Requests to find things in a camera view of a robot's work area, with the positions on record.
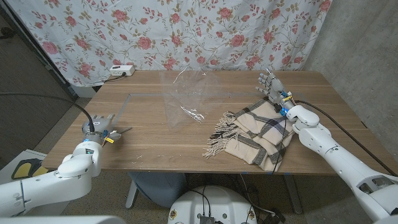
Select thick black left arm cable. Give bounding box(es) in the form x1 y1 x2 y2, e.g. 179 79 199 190
0 91 95 133

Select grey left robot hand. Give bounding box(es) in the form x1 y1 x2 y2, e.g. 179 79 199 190
81 113 123 146

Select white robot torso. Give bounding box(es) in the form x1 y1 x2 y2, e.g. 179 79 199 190
0 215 127 224

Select black power adapter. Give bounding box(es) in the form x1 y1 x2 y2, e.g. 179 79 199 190
263 208 286 224

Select black backdrop frame pole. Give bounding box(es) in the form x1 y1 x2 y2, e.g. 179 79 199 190
0 0 78 101

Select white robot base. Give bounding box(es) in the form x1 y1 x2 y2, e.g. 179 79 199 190
167 185 258 224

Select yellow grey handled scissors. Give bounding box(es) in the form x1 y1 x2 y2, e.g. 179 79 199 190
110 126 133 138

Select yellow black floor object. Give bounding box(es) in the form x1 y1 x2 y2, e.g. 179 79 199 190
11 157 49 180

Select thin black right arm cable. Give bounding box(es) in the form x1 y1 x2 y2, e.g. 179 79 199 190
272 115 289 174

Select beige plaid fringed scarf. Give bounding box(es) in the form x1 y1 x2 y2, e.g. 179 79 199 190
201 96 296 172

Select clear plastic bag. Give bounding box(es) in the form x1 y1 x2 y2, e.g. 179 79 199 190
160 67 224 130

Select black power strip cord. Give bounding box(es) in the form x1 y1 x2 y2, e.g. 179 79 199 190
104 73 127 83

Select floral print backdrop curtain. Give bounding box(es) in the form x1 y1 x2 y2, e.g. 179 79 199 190
6 0 333 88

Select grey chair under table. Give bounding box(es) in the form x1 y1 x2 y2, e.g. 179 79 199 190
126 172 187 208

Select white floor panel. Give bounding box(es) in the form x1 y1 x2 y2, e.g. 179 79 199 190
0 149 72 215

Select grey metal table leg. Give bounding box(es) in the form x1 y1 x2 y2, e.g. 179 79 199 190
282 174 304 215

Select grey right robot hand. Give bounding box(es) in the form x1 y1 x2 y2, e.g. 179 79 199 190
255 68 295 113

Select white power strip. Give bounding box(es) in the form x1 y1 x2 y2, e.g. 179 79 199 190
108 64 136 77

